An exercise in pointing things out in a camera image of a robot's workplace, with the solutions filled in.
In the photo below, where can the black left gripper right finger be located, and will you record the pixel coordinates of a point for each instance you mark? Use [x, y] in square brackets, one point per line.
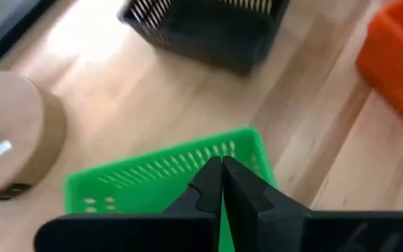
[254, 210]

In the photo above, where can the red-orange plastic slotted basket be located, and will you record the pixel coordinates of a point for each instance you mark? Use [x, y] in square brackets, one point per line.
[397, 63]

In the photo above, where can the black plastic slotted basket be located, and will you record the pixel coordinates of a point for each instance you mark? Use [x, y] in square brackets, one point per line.
[215, 38]

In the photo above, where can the white-shaded wooden-base table lamp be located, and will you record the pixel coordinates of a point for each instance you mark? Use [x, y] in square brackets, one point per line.
[12, 122]

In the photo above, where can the green plastic slotted basket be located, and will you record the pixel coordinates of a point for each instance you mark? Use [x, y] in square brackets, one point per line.
[145, 189]

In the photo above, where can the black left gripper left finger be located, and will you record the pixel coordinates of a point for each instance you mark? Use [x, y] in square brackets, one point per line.
[206, 189]

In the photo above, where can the black aluminium table frame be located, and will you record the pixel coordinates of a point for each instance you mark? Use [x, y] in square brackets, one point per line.
[12, 33]

